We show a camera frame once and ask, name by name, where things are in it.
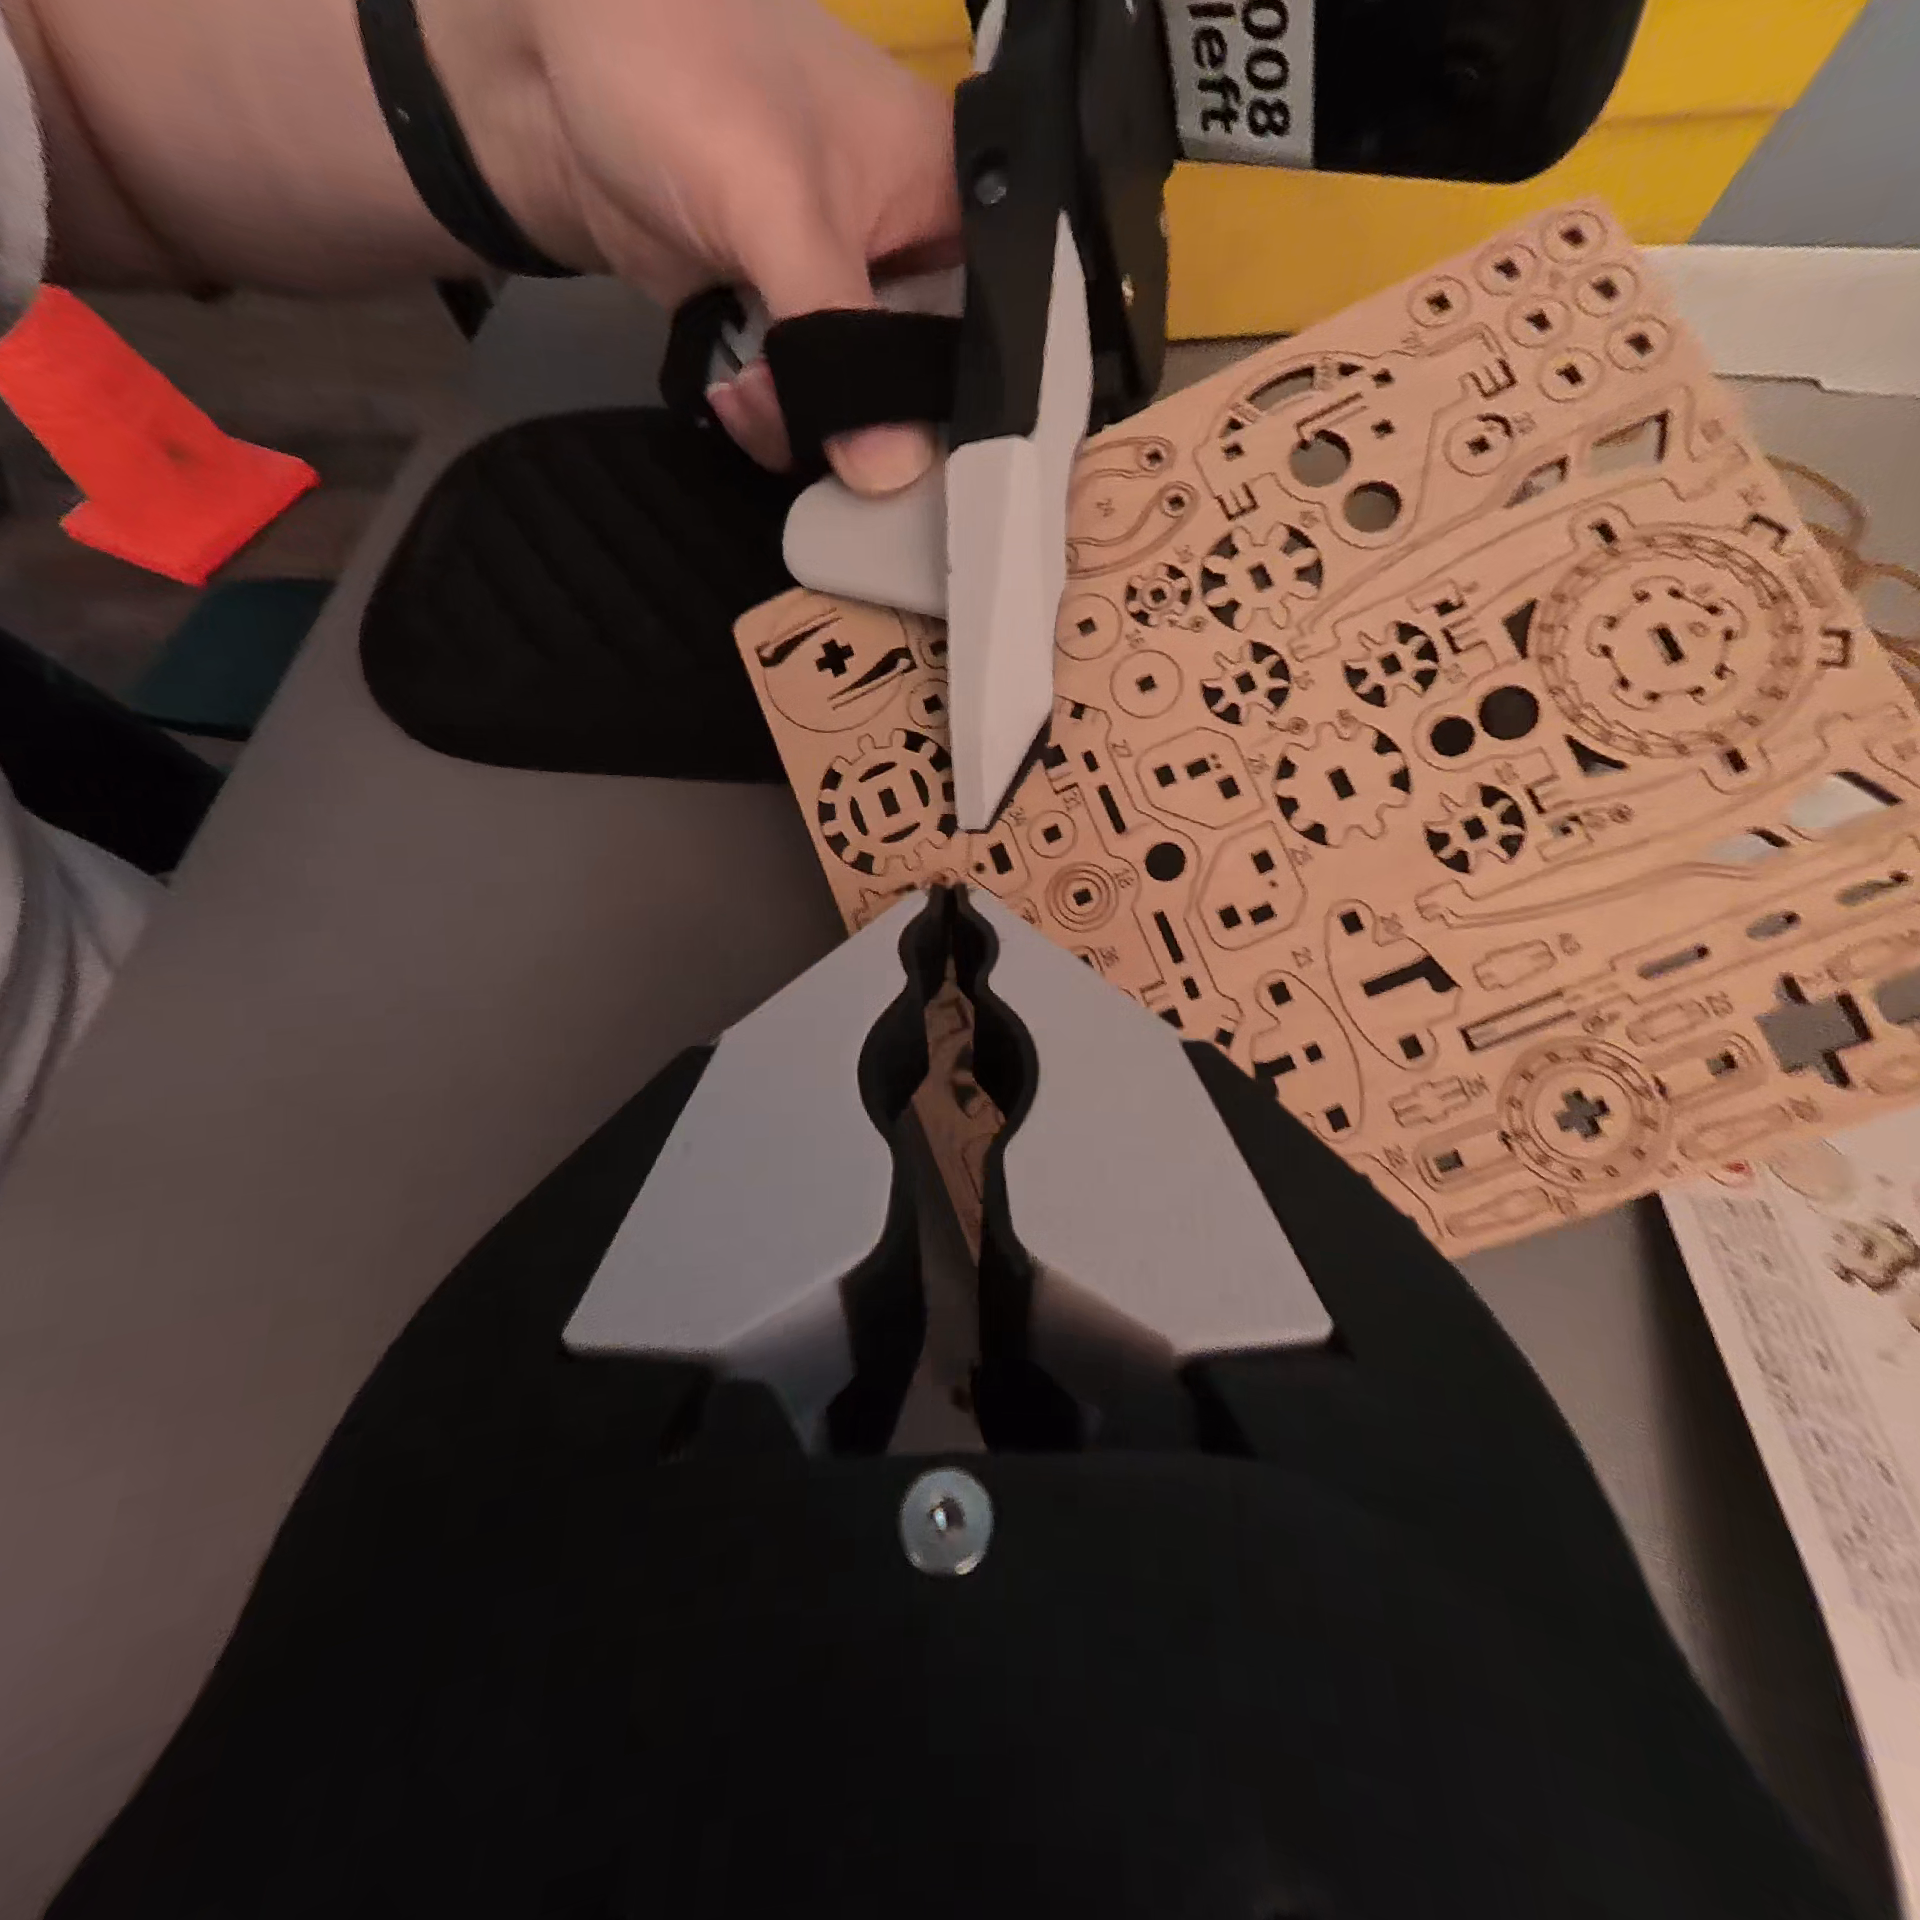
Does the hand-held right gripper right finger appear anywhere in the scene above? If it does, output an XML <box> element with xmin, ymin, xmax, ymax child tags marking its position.
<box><xmin>961</xmin><ymin>892</ymin><xmax>1338</xmax><ymax>1420</ymax></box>

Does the white cardboard box tray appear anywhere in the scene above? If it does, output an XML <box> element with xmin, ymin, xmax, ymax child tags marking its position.
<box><xmin>1635</xmin><ymin>245</ymin><xmax>1920</xmax><ymax>662</ymax></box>

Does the black ribbed pad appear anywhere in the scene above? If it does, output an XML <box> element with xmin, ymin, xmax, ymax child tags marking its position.
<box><xmin>357</xmin><ymin>404</ymin><xmax>818</xmax><ymax>785</ymax></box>

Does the black wristband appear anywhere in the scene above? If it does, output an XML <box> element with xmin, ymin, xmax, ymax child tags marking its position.
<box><xmin>353</xmin><ymin>0</ymin><xmax>589</xmax><ymax>280</ymax></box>

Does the laser-cut wooden parts sheet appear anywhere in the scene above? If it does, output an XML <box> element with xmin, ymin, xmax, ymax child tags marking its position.
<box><xmin>731</xmin><ymin>191</ymin><xmax>1920</xmax><ymax>1264</ymax></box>

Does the dark teal flat object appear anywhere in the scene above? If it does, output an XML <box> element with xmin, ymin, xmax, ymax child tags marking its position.
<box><xmin>129</xmin><ymin>576</ymin><xmax>335</xmax><ymax>741</ymax></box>

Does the yellow plastic bin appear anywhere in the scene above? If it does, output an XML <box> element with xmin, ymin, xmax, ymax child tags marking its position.
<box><xmin>885</xmin><ymin>0</ymin><xmax>1875</xmax><ymax>344</ymax></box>

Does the person's white shirt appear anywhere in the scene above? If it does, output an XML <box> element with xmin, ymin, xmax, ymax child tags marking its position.
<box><xmin>0</xmin><ymin>772</ymin><xmax>170</xmax><ymax>1186</ymax></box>

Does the person's left hand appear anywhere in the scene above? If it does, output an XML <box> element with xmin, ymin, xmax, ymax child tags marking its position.
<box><xmin>495</xmin><ymin>0</ymin><xmax>975</xmax><ymax>495</ymax></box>

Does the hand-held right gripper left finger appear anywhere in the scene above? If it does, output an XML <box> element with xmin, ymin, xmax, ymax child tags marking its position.
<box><xmin>564</xmin><ymin>885</ymin><xmax>962</xmax><ymax>1420</ymax></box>

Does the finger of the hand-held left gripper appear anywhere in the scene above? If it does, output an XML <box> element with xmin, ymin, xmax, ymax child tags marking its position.
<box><xmin>943</xmin><ymin>215</ymin><xmax>1097</xmax><ymax>837</ymax></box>

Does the pile of tan rubber bands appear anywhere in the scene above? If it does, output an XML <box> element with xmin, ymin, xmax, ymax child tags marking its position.
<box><xmin>1770</xmin><ymin>449</ymin><xmax>1920</xmax><ymax>693</ymax></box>

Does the orange flat object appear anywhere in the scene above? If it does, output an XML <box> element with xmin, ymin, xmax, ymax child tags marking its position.
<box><xmin>0</xmin><ymin>280</ymin><xmax>324</xmax><ymax>590</ymax></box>

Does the printed instruction booklet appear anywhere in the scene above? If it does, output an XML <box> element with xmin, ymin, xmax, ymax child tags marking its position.
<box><xmin>1658</xmin><ymin>1111</ymin><xmax>1920</xmax><ymax>1870</ymax></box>

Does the person's left forearm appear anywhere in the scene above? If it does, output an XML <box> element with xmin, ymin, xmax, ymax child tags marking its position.
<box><xmin>0</xmin><ymin>0</ymin><xmax>511</xmax><ymax>294</ymax></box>

